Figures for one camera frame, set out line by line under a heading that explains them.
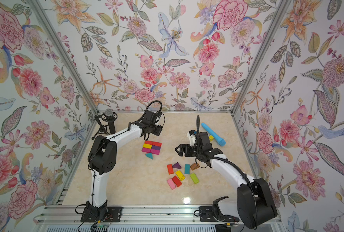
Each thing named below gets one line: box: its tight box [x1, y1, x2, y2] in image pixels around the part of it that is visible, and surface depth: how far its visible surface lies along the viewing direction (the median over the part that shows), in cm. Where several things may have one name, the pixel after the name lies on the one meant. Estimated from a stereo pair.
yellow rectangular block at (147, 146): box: [143, 143, 153, 149], surface depth 102 cm
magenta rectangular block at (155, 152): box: [150, 148, 160, 156], surface depth 99 cm
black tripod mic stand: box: [91, 111, 118, 140], surface depth 97 cm
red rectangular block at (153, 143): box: [144, 140, 158, 146], surface depth 103 cm
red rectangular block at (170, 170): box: [167, 163, 174, 175], surface depth 91 cm
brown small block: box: [190, 162, 200, 171], surface depth 92 cm
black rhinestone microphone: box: [100, 108, 118, 135], surface depth 96 cm
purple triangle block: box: [172, 162, 182, 170], surface depth 92 cm
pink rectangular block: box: [167, 178, 177, 190], surface depth 86 cm
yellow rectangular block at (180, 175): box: [175, 170, 186, 182], surface depth 88 cm
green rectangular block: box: [189, 173, 200, 185], surface depth 88 cm
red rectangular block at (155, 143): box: [149, 141, 162, 147], surface depth 104 cm
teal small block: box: [184, 163, 191, 175], surface depth 92 cm
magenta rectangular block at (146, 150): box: [141, 147, 152, 154], surface depth 100 cm
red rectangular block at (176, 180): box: [172, 175, 182, 188], surface depth 86 cm
